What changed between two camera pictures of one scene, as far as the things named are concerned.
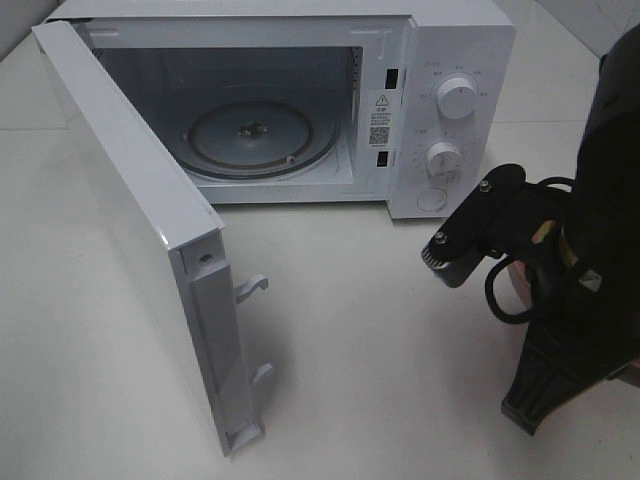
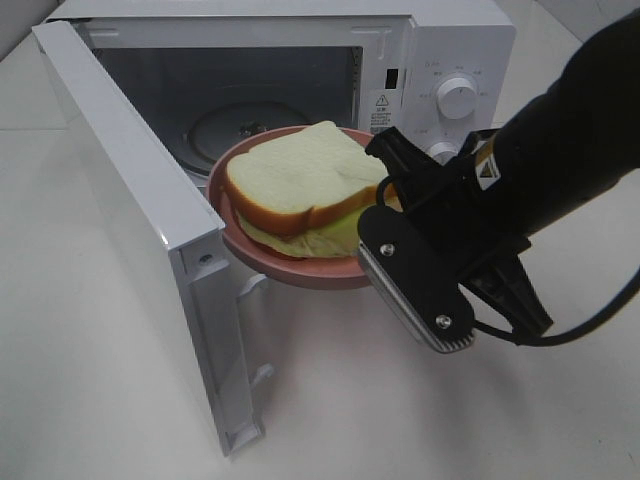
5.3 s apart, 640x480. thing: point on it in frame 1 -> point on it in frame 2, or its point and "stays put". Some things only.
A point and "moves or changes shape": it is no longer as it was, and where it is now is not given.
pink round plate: [521, 278] moves or changes shape
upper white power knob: [456, 98] stays put
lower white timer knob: [443, 161] stays put
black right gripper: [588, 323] -> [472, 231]
